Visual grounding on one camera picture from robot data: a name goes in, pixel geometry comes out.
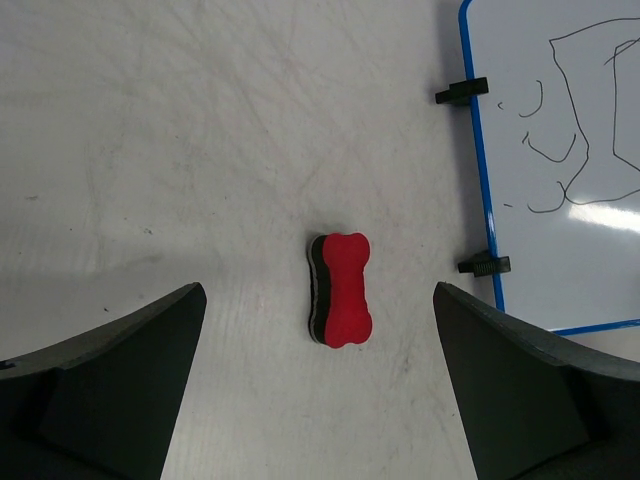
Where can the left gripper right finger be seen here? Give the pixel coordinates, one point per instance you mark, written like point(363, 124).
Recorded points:
point(533, 404)

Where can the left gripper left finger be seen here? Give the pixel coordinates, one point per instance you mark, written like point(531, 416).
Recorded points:
point(102, 404)

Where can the red bone-shaped eraser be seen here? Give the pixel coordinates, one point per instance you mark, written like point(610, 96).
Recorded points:
point(339, 312)

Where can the blue-framed whiteboard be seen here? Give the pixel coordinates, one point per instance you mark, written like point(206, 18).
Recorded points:
point(557, 142)

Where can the lower black whiteboard clip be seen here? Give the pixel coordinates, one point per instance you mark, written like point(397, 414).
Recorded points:
point(484, 264)

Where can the black whiteboard clip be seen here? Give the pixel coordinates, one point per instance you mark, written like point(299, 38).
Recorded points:
point(461, 93)
point(484, 264)

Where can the upper black whiteboard clip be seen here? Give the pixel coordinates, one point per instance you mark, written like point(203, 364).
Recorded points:
point(461, 93)

